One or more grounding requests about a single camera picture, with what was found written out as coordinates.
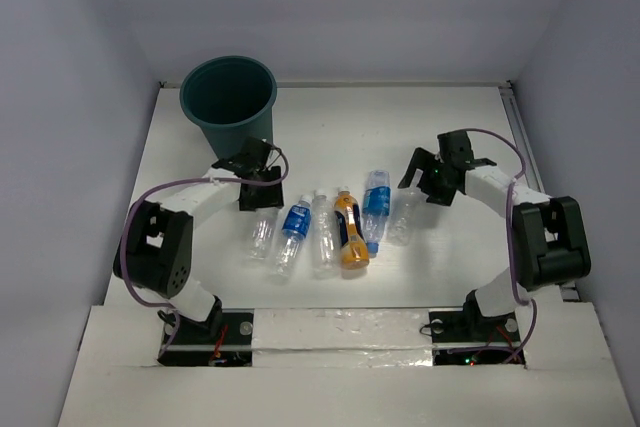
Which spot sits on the right aluminium rail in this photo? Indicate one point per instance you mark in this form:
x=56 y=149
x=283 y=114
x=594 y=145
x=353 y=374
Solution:
x=531 y=176

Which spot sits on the clear bottle light blue label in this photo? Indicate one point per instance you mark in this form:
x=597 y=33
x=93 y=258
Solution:
x=375 y=209

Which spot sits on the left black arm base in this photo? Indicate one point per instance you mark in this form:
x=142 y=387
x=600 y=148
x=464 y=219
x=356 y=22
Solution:
x=229 y=346

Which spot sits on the orange juice bottle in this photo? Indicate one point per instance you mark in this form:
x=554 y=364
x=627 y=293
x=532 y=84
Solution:
x=353 y=249

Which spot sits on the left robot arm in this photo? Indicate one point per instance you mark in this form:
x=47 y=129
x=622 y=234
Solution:
x=155 y=252

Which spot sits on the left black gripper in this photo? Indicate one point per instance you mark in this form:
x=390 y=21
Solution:
x=260 y=195

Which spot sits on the clear bottle dark blue label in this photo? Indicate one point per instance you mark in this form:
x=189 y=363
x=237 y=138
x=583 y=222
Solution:
x=291 y=237

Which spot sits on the dark teal plastic bin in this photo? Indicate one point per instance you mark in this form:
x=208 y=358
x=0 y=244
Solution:
x=230 y=98

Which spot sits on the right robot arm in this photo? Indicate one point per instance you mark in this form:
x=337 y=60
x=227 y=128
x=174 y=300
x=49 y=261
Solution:
x=533 y=263

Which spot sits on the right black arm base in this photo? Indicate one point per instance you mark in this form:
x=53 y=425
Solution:
x=456 y=343

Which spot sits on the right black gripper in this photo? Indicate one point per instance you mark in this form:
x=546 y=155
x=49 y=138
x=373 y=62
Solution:
x=420 y=159

